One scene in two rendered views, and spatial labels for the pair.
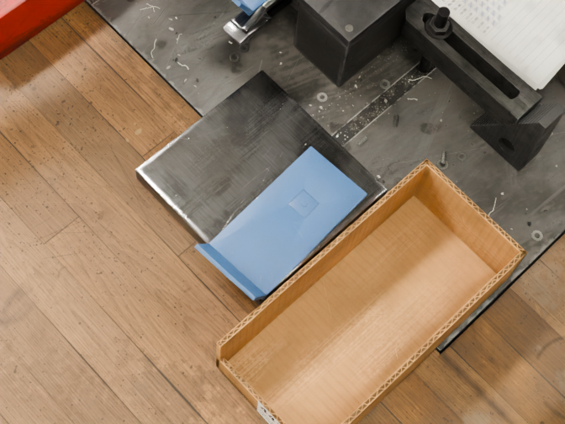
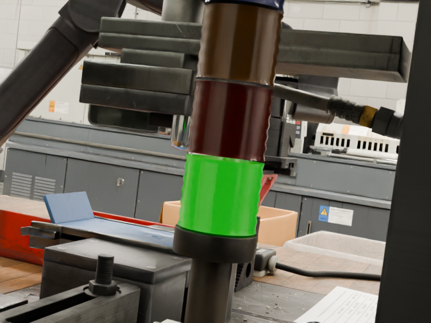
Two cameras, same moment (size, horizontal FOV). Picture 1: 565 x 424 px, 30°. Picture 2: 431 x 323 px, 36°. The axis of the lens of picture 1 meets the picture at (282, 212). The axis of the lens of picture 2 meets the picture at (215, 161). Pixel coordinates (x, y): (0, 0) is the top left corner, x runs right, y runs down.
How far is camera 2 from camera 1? 1.03 m
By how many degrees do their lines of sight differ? 80
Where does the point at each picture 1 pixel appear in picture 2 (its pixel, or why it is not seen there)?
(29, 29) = (29, 250)
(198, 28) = not seen: hidden behind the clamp
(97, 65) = (13, 276)
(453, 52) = (68, 295)
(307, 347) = not seen: outside the picture
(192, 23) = not seen: hidden behind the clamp
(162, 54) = (35, 291)
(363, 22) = (74, 252)
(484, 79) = (33, 307)
